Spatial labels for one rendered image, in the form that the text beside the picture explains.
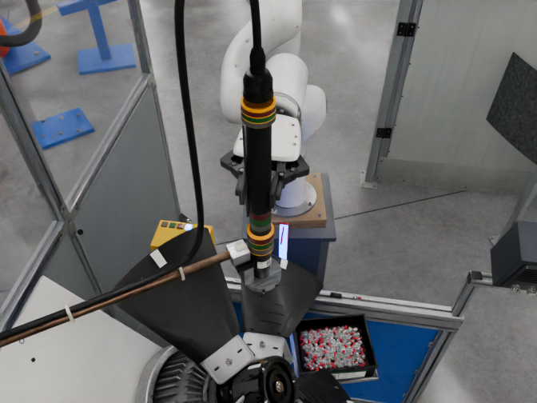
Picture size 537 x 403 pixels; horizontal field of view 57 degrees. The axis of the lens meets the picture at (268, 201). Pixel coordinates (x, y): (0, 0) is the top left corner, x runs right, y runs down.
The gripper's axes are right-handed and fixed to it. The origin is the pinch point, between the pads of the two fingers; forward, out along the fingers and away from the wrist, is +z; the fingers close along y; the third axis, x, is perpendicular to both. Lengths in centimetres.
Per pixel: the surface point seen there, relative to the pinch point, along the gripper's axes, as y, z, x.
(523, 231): -58, -36, -42
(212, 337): 8.9, 5.2, -36.4
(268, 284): -1.9, 2.6, -19.7
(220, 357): 7.1, 7.4, -40.3
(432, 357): -52, -34, -106
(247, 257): 1.5, 3.2, -12.2
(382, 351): -36, -35, -110
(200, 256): 12.9, -6.2, -26.5
